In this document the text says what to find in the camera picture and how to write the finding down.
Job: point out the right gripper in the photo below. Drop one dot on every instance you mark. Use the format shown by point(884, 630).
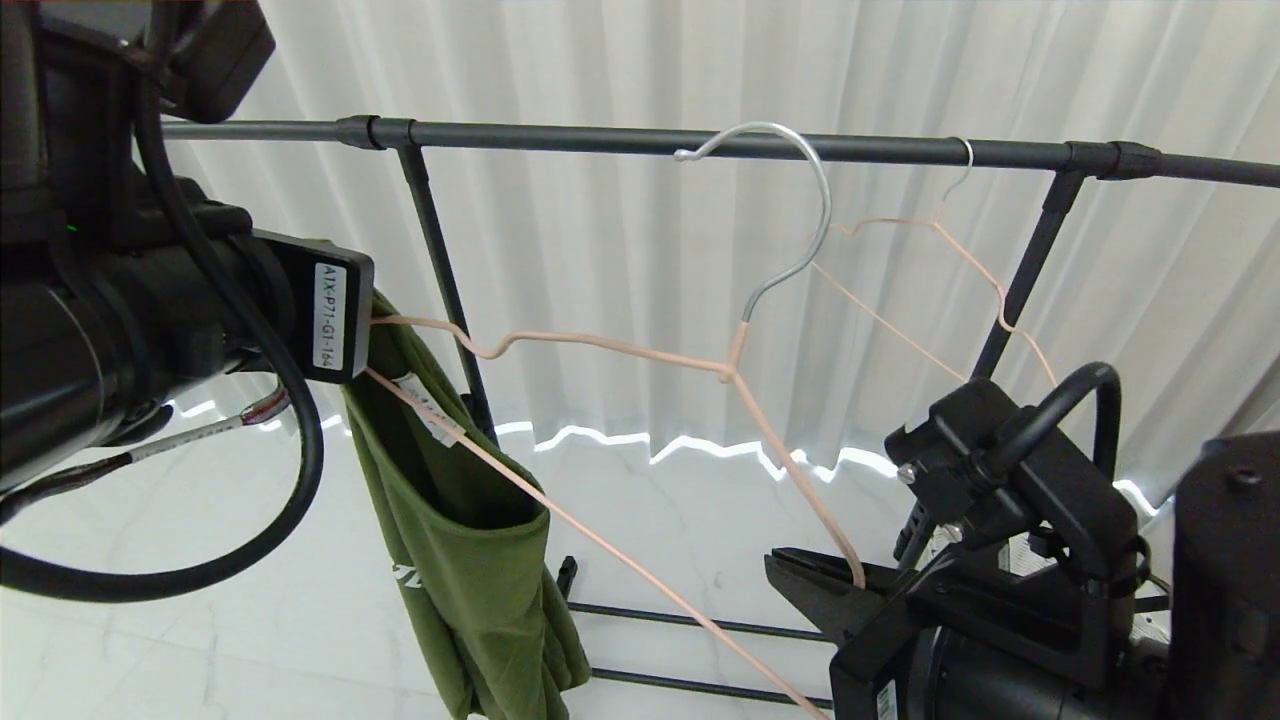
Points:
point(1000, 690)

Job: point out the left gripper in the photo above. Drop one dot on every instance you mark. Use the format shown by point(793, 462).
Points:
point(150, 330)

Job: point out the pink clothes hanger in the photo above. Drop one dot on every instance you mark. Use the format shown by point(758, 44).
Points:
point(969, 260)
point(739, 345)

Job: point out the green sleeveless shirt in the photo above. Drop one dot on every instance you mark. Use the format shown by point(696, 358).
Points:
point(470, 580)

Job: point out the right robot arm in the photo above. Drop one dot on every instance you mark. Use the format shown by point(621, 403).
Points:
point(1230, 560)

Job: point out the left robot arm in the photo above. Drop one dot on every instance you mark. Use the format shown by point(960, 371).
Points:
point(20, 120)

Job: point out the black clothes rack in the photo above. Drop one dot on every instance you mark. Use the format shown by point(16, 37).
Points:
point(560, 137)

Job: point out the white curtain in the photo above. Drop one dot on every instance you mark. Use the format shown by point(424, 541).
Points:
point(600, 260)

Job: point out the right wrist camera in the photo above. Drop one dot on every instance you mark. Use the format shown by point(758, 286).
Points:
point(1030, 480)

